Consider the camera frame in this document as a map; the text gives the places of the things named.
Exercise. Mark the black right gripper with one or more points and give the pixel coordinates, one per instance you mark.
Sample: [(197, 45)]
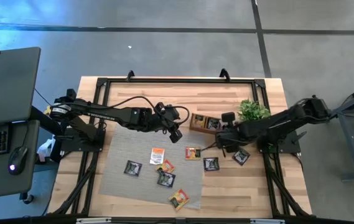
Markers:
[(229, 137)]

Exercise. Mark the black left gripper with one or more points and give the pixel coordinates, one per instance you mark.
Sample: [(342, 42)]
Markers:
[(162, 119)]

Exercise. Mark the dark blackcurrant tea packet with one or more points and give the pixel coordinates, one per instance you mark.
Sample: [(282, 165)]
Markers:
[(211, 164), (214, 124), (241, 157), (132, 168), (166, 179)]

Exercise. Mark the orange white Tazo tea packet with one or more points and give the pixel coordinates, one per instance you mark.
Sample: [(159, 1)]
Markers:
[(157, 156)]

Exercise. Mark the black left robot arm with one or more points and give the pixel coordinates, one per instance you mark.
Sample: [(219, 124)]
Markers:
[(114, 115)]

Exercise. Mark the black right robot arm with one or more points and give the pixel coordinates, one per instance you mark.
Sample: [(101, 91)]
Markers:
[(276, 124)]

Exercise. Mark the wooden three-compartment tea box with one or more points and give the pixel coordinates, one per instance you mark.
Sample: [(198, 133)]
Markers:
[(203, 130)]

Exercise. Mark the green plant in white pot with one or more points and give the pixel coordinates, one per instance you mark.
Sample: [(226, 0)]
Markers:
[(251, 110)]

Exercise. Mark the grey woven placemat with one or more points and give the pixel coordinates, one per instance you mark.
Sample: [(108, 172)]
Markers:
[(117, 180)]

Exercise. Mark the white label strip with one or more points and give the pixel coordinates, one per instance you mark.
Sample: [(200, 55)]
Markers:
[(267, 221), (93, 220)]

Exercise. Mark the yellow power plug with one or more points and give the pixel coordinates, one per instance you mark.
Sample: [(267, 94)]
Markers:
[(48, 110)]

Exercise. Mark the black desk leg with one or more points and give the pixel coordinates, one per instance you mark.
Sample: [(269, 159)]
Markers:
[(44, 119)]

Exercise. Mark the white plastic object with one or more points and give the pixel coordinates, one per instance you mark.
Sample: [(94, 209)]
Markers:
[(44, 149)]

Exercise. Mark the black computer mouse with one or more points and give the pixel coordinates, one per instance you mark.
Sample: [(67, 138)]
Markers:
[(17, 158)]

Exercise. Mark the black caster wheel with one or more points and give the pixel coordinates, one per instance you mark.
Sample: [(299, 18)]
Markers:
[(28, 198)]

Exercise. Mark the black aluminium table frame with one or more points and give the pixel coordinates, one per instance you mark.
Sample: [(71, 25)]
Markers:
[(179, 80)]

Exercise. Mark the black frame clamp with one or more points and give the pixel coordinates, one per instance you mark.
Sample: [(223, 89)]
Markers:
[(225, 74), (130, 74)]

